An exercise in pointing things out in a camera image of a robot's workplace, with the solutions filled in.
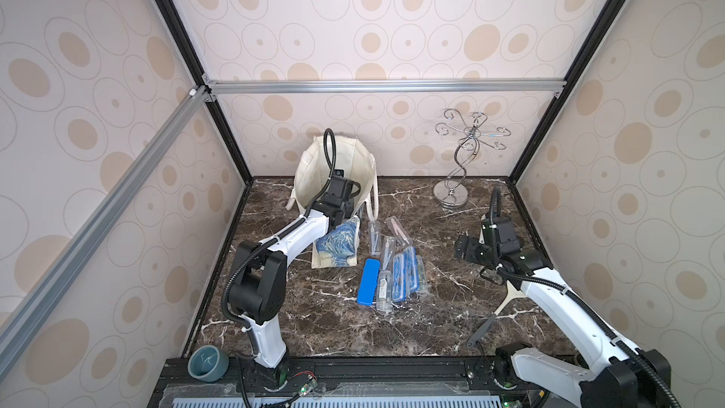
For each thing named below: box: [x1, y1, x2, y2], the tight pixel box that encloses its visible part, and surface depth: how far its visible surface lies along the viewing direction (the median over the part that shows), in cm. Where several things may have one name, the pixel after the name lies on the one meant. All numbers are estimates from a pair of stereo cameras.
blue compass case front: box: [356, 257, 381, 307], surface depth 92 cm
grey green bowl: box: [186, 344, 230, 383], surface depth 73 cm
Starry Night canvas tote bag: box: [286, 136, 380, 269], surface depth 90 cm
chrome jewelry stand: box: [432, 110, 512, 208], surface depth 99 cm
